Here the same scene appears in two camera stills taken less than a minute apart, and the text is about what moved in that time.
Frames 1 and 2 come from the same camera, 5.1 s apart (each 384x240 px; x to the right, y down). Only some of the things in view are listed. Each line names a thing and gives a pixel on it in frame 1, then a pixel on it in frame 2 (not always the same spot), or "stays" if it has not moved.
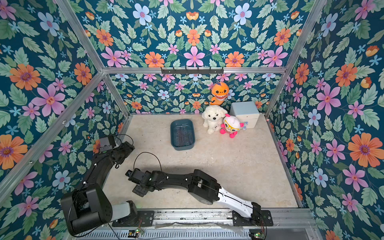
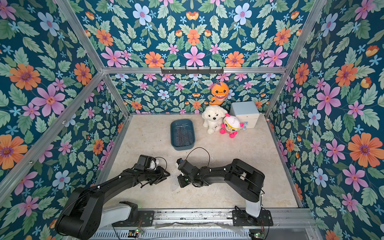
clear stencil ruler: [187, 136] stays
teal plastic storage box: [182, 134] stays
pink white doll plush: [231, 125] stays
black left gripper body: [123, 150] -> [155, 175]
